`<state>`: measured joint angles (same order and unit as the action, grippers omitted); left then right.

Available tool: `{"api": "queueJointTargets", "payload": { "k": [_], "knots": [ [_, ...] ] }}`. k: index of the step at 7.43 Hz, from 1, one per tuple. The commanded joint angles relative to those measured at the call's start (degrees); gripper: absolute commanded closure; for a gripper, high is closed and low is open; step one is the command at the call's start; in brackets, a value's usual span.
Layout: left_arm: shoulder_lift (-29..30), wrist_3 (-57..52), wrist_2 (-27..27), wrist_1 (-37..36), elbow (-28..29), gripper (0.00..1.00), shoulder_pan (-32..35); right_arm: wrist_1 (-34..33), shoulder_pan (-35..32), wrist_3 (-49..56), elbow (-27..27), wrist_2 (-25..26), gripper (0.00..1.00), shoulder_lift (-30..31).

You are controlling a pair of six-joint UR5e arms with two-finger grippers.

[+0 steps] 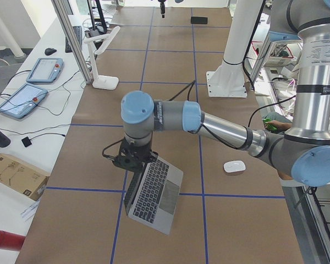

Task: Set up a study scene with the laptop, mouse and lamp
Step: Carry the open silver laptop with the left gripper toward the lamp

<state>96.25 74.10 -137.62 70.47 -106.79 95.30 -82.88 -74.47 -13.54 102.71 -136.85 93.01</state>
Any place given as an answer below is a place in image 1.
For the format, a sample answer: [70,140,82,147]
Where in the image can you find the white computer mouse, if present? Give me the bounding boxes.
[223,160,246,173]

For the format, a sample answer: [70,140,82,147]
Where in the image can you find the aluminium frame post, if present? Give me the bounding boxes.
[51,0,92,84]

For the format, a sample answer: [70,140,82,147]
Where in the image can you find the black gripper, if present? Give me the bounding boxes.
[112,139,158,173]

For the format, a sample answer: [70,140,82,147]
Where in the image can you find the red cylinder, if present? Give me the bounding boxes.
[0,230,26,251]

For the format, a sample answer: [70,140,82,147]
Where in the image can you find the black keyboard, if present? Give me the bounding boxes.
[64,25,83,53]

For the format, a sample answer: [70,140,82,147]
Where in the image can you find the black computer mouse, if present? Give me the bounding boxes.
[45,48,57,56]

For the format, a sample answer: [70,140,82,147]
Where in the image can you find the cardboard box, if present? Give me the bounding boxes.
[0,153,50,201]

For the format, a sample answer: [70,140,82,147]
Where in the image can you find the small black square device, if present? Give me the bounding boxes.
[21,136,32,147]

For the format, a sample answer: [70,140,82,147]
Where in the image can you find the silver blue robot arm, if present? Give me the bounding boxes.
[112,1,330,187]

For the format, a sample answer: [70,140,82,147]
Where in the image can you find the grey laptop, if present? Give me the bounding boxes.
[124,157,184,235]

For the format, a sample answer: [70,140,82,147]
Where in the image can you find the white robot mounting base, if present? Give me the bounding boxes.
[206,0,265,98]

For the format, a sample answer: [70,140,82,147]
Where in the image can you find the blue teach pendant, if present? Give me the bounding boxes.
[26,58,64,84]
[0,83,48,119]

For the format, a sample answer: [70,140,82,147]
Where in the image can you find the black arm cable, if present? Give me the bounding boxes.
[167,79,296,151]

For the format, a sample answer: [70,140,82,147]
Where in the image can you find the near blue teach pendant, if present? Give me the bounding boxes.
[0,83,48,119]

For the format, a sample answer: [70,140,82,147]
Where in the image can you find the far blue teach pendant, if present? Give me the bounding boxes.
[26,58,64,84]

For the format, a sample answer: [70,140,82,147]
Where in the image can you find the black smartphone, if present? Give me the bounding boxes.
[190,16,208,25]

